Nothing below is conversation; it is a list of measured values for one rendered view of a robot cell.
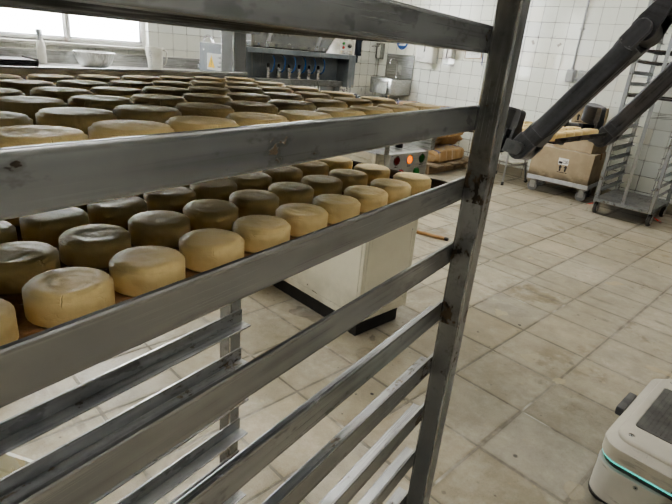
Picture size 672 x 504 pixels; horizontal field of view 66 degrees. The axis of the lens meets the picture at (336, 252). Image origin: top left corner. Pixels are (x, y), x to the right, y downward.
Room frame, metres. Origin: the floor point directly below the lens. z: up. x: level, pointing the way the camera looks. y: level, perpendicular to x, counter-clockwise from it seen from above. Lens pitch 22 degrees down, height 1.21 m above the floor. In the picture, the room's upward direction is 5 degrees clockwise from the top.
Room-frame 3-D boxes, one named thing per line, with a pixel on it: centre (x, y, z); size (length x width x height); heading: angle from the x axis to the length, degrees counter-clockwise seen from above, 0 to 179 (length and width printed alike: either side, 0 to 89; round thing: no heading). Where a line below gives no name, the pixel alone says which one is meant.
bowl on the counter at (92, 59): (4.54, 2.16, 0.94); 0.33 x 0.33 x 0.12
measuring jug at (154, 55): (4.78, 1.73, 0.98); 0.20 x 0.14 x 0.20; 86
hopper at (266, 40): (2.73, 0.36, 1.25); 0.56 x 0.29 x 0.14; 135
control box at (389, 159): (2.11, -0.25, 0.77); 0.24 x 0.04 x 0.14; 135
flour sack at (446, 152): (6.07, -1.06, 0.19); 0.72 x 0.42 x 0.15; 140
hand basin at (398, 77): (7.13, -0.56, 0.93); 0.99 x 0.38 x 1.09; 46
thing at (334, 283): (2.37, 0.00, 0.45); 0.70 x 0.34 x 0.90; 45
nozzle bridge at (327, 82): (2.73, 0.36, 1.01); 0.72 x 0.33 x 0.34; 135
